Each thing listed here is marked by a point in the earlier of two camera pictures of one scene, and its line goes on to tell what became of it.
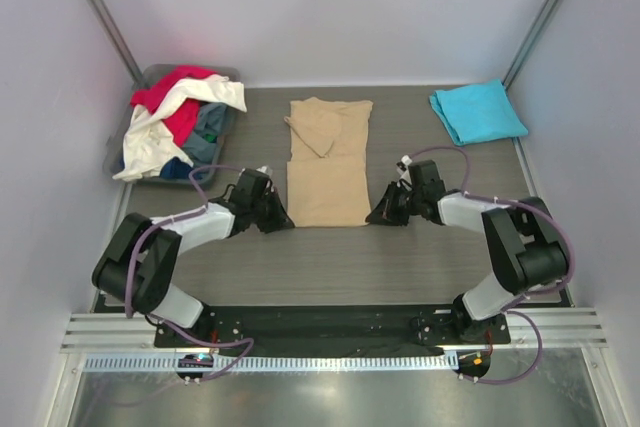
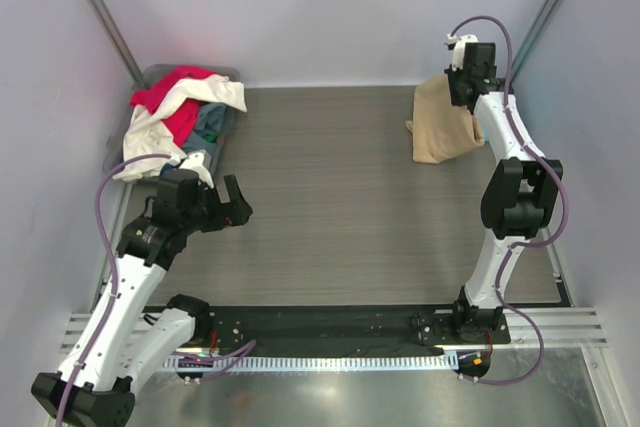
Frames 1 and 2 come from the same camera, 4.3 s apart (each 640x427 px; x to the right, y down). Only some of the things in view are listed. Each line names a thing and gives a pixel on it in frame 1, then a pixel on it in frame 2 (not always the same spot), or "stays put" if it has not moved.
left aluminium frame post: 104,13 stays put
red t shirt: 182,120 stays put
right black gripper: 386,213 to 453,74
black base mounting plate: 338,326 stays put
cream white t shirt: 150,145 stays put
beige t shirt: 326,176 to 440,128
